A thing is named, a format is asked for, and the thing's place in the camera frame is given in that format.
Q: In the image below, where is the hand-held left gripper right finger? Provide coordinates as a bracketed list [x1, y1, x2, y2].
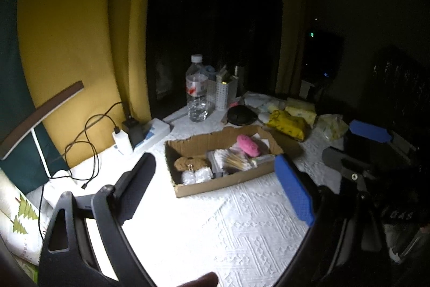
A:
[273, 153, 390, 287]

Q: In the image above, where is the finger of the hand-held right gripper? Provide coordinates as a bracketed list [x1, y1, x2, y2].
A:
[343, 120, 419, 158]
[321, 147, 375, 180]

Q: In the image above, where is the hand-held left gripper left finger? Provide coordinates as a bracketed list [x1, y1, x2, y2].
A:
[38, 153, 157, 287]

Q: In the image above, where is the clear plastic packet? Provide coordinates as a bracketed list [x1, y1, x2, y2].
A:
[181, 170, 197, 186]
[196, 168, 214, 183]

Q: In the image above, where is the brown plush toy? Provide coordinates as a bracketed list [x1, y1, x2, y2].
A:
[173, 156, 209, 174]

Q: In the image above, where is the wooden cotton swab pack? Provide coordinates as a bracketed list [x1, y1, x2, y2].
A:
[224, 153, 277, 175]

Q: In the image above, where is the pink plush toy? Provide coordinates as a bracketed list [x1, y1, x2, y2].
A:
[236, 134, 261, 158]

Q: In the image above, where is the cardboard box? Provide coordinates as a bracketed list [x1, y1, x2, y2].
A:
[163, 125, 285, 199]

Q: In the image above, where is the white cotton swab box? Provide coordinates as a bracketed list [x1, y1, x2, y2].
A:
[206, 148, 230, 179]

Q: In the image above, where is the white soft packet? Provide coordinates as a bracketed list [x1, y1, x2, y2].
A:
[243, 91, 290, 113]

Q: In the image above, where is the person's left hand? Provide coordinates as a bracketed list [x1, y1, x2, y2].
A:
[180, 272, 221, 287]

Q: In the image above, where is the clear crumpled plastic bag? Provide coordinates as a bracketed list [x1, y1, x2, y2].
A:
[316, 114, 350, 141]

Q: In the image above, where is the white charger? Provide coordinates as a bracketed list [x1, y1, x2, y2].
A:
[112, 130, 134, 157]

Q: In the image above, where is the black power adapter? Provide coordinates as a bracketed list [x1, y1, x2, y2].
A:
[121, 118, 146, 150]

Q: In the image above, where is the white power strip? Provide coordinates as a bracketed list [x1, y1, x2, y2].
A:
[113, 118, 172, 154]

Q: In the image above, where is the yellow wipes packet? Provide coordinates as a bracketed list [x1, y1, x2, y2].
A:
[267, 109, 311, 141]

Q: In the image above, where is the beige tissue pack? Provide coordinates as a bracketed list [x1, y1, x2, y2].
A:
[285, 98, 318, 127]

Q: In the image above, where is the black device with green light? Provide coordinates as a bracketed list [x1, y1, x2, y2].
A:
[303, 31, 345, 100]

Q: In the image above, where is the black round object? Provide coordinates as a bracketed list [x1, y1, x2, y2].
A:
[227, 105, 258, 126]

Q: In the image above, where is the clear water bottle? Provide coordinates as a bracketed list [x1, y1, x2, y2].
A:
[186, 54, 211, 123]

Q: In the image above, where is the white plastic basket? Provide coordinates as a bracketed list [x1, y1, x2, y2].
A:
[207, 73, 239, 112]

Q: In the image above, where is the desk lamp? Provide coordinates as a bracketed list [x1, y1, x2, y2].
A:
[0, 81, 84, 207]

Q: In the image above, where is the metal thermos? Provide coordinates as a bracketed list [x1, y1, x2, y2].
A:
[234, 65, 246, 98]

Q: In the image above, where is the tree print pillow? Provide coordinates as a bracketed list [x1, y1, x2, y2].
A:
[0, 169, 48, 285]

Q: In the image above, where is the pale green packet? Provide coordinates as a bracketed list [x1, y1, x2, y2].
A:
[217, 66, 233, 86]

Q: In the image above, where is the dark green cushion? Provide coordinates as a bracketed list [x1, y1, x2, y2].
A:
[0, 0, 62, 194]

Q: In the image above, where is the yellow curtain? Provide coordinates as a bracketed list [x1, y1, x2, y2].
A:
[17, 0, 159, 155]

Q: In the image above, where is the black charger cable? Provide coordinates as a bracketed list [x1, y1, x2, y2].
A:
[64, 101, 126, 191]

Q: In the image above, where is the thin black cable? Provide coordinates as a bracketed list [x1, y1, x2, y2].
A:
[38, 185, 47, 241]

